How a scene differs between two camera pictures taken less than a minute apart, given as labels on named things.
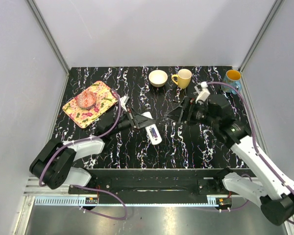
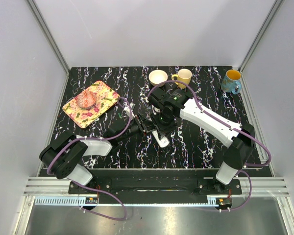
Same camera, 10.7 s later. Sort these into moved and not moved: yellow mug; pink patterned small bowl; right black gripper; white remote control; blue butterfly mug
Moved: right black gripper; white remote control
Not moved: yellow mug; blue butterfly mug; pink patterned small bowl
